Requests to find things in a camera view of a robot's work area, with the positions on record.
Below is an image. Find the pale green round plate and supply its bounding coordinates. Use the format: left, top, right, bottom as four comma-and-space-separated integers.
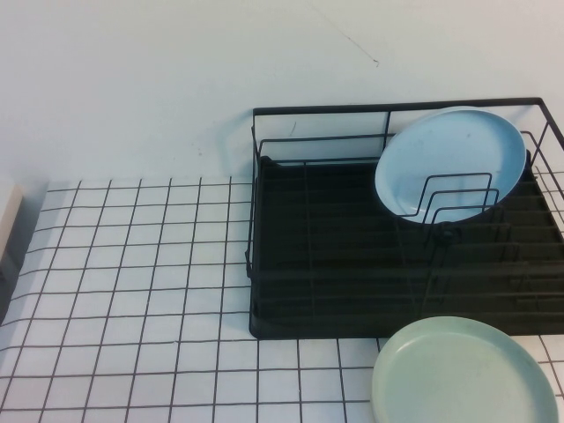
371, 315, 552, 423

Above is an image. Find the black wire dish rack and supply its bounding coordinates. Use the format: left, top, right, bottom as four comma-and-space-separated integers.
244, 96, 564, 340

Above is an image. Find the white grid-pattern table cover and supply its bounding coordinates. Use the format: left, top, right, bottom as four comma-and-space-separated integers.
0, 169, 564, 423

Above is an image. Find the black plastic drip tray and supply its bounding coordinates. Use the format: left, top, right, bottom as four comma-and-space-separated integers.
249, 149, 564, 339

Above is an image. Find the blue round plate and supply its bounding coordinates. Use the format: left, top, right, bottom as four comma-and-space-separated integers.
375, 107, 528, 227

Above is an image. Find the beige box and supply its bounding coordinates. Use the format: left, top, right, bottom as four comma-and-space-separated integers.
0, 182, 24, 277

